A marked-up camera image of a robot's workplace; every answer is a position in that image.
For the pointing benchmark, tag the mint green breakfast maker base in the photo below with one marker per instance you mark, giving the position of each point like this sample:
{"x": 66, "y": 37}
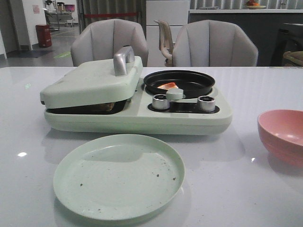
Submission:
{"x": 137, "y": 118}

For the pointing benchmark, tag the red trash bin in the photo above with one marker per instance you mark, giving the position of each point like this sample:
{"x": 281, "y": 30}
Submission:
{"x": 43, "y": 35}

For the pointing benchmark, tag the beige office chair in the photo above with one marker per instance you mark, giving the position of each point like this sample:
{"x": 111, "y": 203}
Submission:
{"x": 166, "y": 45}

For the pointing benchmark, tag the pink plastic bowl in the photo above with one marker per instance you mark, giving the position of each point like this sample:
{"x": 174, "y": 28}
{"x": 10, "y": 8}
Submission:
{"x": 281, "y": 133}

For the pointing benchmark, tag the mint green round plate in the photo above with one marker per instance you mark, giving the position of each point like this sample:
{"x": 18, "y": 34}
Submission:
{"x": 119, "y": 177}

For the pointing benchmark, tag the fruit plate on counter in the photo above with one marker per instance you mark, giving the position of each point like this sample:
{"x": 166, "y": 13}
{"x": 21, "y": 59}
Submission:
{"x": 252, "y": 4}

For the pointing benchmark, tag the white bread slice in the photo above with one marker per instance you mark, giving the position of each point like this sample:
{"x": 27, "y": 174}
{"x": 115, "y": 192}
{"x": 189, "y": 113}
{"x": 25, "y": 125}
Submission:
{"x": 100, "y": 107}

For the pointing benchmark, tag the orange cooked shrimp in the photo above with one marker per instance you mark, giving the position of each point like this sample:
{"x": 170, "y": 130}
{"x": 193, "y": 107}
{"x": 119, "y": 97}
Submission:
{"x": 168, "y": 86}

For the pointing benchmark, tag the left silver control knob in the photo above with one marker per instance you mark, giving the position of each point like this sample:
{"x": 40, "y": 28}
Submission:
{"x": 160, "y": 102}

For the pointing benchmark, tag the dark appliance at right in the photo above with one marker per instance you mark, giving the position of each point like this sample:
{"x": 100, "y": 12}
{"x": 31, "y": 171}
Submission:
{"x": 289, "y": 38}

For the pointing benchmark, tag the silver control knob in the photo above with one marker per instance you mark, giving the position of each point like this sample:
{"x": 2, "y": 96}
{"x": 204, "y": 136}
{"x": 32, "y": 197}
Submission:
{"x": 206, "y": 103}
{"x": 160, "y": 102}

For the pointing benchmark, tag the background desk with monitor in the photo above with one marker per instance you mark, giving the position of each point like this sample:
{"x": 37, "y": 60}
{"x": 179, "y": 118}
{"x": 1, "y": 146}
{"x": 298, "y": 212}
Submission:
{"x": 60, "y": 13}

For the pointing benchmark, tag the white cabinet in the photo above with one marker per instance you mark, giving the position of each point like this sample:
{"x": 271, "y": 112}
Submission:
{"x": 175, "y": 13}

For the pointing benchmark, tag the dark grey counter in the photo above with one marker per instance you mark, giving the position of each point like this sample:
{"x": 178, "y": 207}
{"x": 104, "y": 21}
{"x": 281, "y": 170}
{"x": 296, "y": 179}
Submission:
{"x": 261, "y": 25}

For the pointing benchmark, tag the right silver control knob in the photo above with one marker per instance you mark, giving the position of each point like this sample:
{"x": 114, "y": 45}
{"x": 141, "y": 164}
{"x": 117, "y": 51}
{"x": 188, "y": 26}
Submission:
{"x": 206, "y": 103}

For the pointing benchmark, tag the left grey upholstered chair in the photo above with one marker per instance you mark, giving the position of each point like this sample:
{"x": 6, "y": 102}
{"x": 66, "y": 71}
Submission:
{"x": 102, "y": 39}

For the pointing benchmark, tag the right grey upholstered chair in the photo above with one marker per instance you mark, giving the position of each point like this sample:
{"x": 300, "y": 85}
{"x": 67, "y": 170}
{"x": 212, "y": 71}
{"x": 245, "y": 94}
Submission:
{"x": 211, "y": 43}

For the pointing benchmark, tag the grey upholstered chair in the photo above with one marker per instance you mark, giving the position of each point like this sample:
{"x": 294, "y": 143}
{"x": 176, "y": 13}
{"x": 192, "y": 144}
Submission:
{"x": 211, "y": 43}
{"x": 102, "y": 39}

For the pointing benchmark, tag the mint green sandwich maker lid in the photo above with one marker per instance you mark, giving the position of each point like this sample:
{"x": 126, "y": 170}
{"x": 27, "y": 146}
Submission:
{"x": 91, "y": 83}

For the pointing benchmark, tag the black round frying pan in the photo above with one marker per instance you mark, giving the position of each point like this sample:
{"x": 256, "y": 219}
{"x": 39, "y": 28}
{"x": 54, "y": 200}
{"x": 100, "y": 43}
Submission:
{"x": 193, "y": 84}

